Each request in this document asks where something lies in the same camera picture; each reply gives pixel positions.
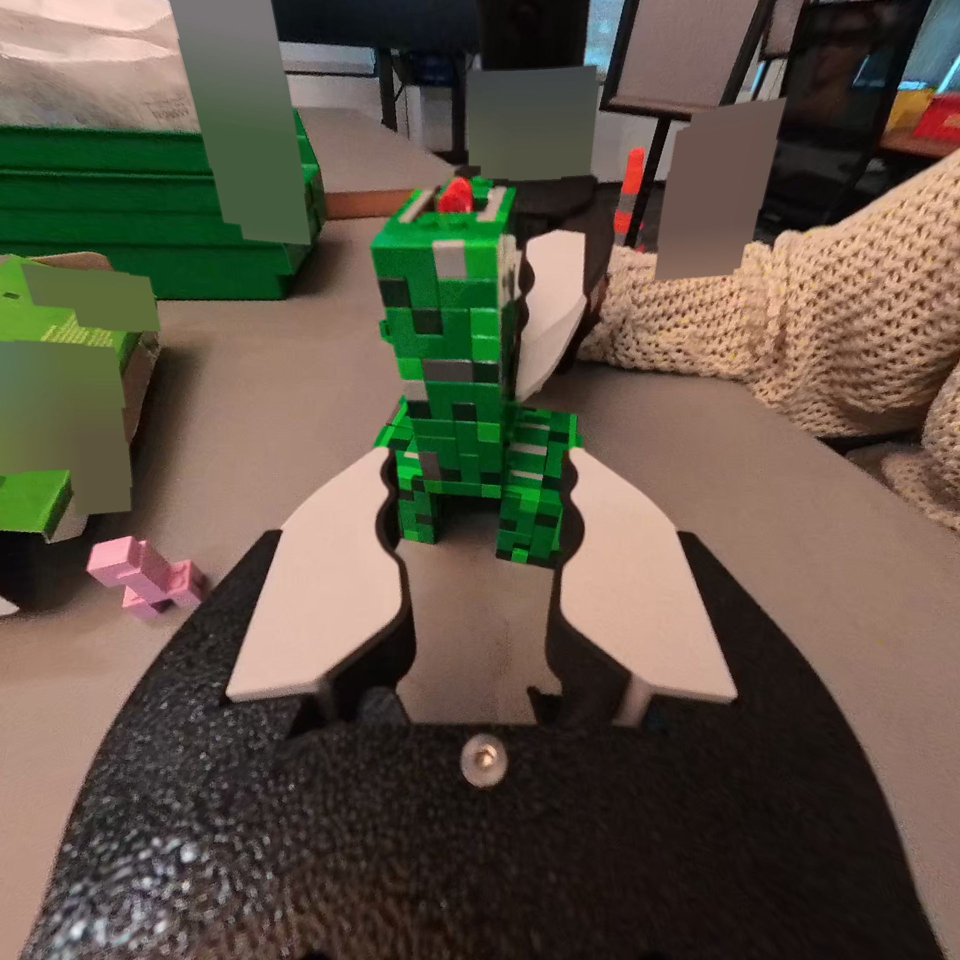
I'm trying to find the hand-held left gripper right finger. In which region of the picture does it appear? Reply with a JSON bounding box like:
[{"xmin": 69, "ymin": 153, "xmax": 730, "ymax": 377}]
[{"xmin": 553, "ymin": 448, "xmax": 739, "ymax": 729}]

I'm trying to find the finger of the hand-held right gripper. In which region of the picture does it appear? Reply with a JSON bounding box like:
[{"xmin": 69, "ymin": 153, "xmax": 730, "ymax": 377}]
[{"xmin": 513, "ymin": 228, "xmax": 605, "ymax": 400}]

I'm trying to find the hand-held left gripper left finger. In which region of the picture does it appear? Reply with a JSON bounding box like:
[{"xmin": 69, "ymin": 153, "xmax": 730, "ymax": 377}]
[{"xmin": 225, "ymin": 448, "xmax": 415, "ymax": 706}]

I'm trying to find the green lego creeper figure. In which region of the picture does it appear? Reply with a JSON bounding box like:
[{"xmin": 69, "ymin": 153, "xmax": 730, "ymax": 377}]
[{"xmin": 371, "ymin": 176, "xmax": 583, "ymax": 568}]

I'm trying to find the person's right forearm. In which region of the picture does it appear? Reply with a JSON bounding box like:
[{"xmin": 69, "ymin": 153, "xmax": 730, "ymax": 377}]
[{"xmin": 577, "ymin": 146, "xmax": 960, "ymax": 534}]

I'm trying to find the pink lego pig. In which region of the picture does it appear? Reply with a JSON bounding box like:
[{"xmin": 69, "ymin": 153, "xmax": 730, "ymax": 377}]
[{"xmin": 86, "ymin": 536, "xmax": 210, "ymax": 622}]

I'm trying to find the green lego set box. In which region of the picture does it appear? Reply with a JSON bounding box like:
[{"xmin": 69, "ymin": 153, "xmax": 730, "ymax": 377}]
[{"xmin": 0, "ymin": 251, "xmax": 162, "ymax": 543}]

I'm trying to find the orange striped cone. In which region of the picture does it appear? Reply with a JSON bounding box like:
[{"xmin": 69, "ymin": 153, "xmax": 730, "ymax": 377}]
[{"xmin": 613, "ymin": 146, "xmax": 648, "ymax": 250}]

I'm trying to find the black framed grey board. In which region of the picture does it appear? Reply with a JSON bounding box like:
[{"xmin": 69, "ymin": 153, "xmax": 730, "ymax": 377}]
[{"xmin": 600, "ymin": 0, "xmax": 783, "ymax": 125}]

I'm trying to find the green plastic bin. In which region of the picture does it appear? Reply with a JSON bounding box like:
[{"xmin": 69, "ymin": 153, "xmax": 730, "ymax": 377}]
[{"xmin": 0, "ymin": 107, "xmax": 328, "ymax": 301}]

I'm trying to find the crumpled white paper bag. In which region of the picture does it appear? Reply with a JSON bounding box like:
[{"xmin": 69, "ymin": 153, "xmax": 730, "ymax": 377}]
[{"xmin": 0, "ymin": 0, "xmax": 200, "ymax": 136}]

